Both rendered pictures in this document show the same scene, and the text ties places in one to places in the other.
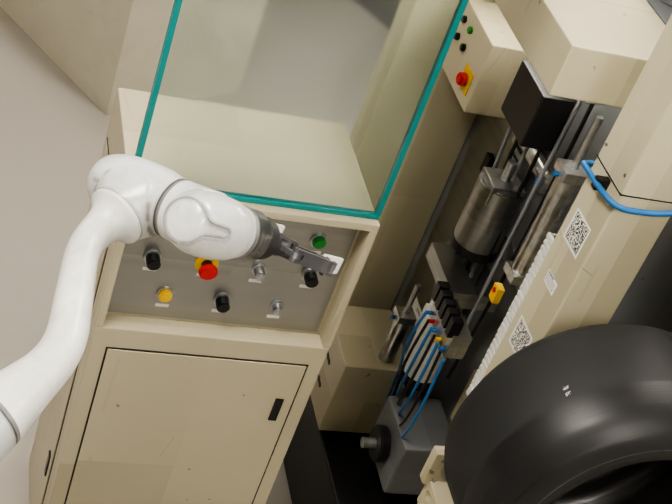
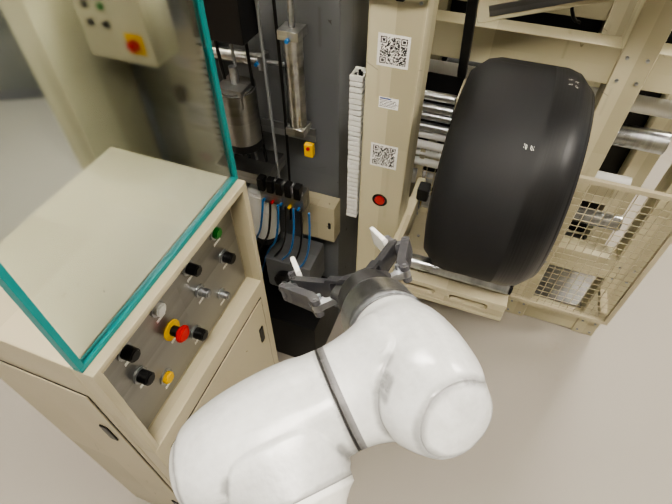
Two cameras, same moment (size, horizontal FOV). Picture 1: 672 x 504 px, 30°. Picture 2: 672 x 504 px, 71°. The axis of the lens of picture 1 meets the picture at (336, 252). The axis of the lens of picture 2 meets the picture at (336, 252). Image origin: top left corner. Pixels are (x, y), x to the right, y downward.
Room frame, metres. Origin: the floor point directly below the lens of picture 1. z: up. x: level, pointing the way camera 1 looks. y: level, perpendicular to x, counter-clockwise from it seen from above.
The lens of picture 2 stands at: (1.49, 0.40, 2.01)
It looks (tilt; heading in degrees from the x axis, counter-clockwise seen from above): 48 degrees down; 315
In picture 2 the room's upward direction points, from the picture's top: straight up
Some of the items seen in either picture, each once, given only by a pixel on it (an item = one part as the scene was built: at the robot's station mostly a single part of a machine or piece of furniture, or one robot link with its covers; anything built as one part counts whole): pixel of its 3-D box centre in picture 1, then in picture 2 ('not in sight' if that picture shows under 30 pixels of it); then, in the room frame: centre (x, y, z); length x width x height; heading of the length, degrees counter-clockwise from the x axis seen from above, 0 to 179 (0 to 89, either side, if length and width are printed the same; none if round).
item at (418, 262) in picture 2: not in sight; (453, 271); (1.88, -0.48, 0.90); 0.35 x 0.05 x 0.05; 24
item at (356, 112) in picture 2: (517, 323); (357, 151); (2.23, -0.43, 1.19); 0.05 x 0.04 x 0.48; 114
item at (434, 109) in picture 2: not in sight; (427, 122); (2.29, -0.87, 1.05); 0.20 x 0.15 x 0.30; 24
